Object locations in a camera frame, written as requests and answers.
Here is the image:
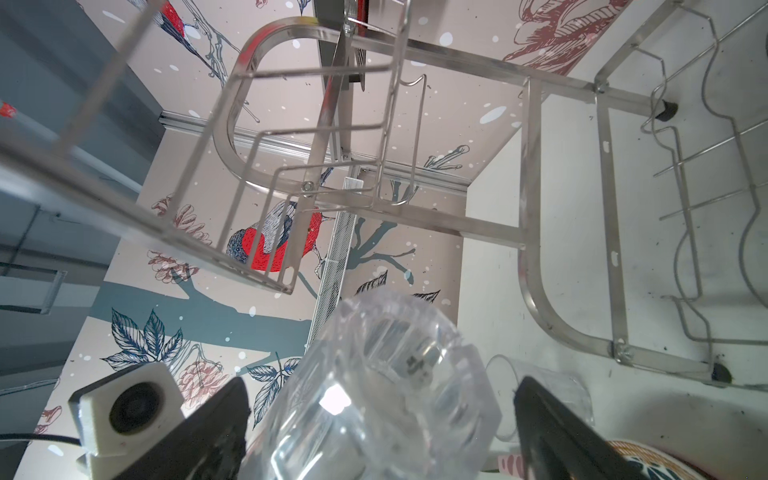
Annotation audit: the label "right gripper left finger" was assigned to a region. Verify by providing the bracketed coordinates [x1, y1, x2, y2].
[117, 378, 250, 480]

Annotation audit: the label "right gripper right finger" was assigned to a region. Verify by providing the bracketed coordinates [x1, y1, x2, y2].
[514, 376, 644, 480]

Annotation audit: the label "clear faceted drinking glass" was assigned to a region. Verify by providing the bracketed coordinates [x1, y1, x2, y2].
[483, 353, 595, 445]

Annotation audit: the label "white patterned plate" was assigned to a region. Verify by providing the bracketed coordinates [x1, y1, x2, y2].
[607, 439, 710, 480]

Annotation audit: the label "steel two-tier dish rack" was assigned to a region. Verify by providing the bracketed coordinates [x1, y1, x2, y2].
[0, 0, 768, 391]

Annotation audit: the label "pink cat paw knife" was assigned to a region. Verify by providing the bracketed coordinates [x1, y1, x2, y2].
[496, 454, 526, 479]

